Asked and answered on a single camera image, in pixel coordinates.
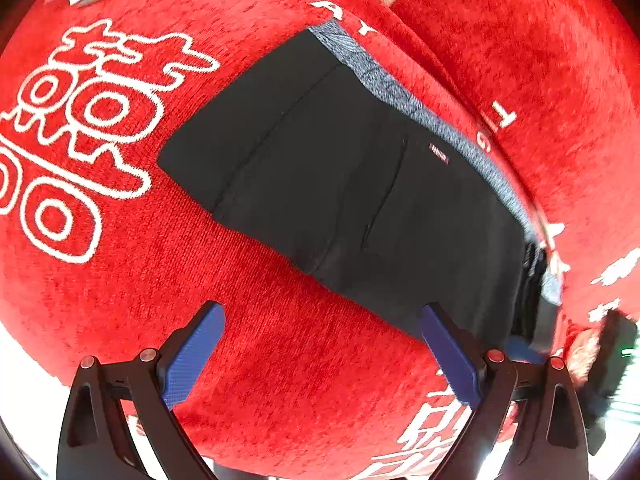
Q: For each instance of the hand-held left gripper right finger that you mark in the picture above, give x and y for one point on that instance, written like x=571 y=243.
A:
x=450 y=360

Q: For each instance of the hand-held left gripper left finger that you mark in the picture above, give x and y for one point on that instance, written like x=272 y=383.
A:
x=192 y=355

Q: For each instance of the person's right hand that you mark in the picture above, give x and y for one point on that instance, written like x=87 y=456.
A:
x=587 y=355

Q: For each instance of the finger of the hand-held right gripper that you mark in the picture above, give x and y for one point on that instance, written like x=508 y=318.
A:
x=525 y=348
x=530 y=280

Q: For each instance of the black pants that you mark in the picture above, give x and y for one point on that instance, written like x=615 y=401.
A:
x=350 y=200

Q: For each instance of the red printed sofa seat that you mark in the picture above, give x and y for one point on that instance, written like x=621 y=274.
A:
x=125 y=270

